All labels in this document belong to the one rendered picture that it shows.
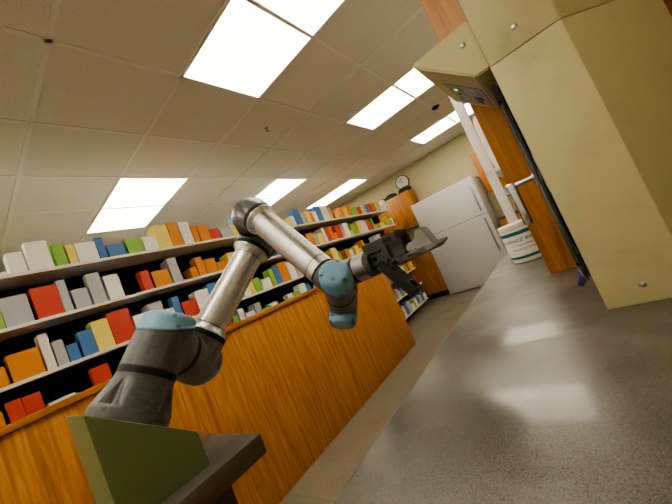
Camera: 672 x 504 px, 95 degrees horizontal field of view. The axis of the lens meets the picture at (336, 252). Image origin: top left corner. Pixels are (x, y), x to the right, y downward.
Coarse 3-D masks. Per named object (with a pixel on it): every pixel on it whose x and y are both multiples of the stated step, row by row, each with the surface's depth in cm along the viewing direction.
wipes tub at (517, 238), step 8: (512, 224) 116; (520, 224) 115; (504, 232) 119; (512, 232) 116; (520, 232) 115; (528, 232) 114; (504, 240) 121; (512, 240) 117; (520, 240) 115; (528, 240) 114; (512, 248) 118; (520, 248) 116; (528, 248) 114; (536, 248) 114; (512, 256) 120; (520, 256) 116; (528, 256) 115; (536, 256) 114
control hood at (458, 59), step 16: (464, 32) 57; (432, 48) 60; (448, 48) 59; (464, 48) 57; (480, 48) 56; (416, 64) 62; (432, 64) 61; (448, 64) 59; (464, 64) 58; (480, 64) 56; (432, 80) 69; (448, 80) 65; (464, 80) 62; (480, 80) 59
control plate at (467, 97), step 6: (444, 84) 70; (450, 84) 68; (450, 90) 74; (462, 90) 71; (468, 90) 69; (474, 90) 68; (480, 90) 66; (462, 96) 78; (468, 96) 76; (480, 96) 72; (486, 96) 71; (474, 102) 82; (486, 102) 78
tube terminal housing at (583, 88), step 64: (512, 0) 52; (576, 0) 50; (640, 0) 51; (512, 64) 54; (576, 64) 49; (640, 64) 50; (576, 128) 50; (640, 128) 48; (576, 192) 52; (640, 192) 47; (640, 256) 49
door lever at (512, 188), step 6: (522, 180) 60; (528, 180) 59; (534, 180) 58; (504, 186) 62; (510, 186) 61; (516, 186) 61; (510, 192) 61; (516, 192) 61; (516, 198) 61; (516, 204) 61; (522, 204) 60; (522, 210) 60; (522, 216) 61; (528, 216) 60; (528, 222) 60
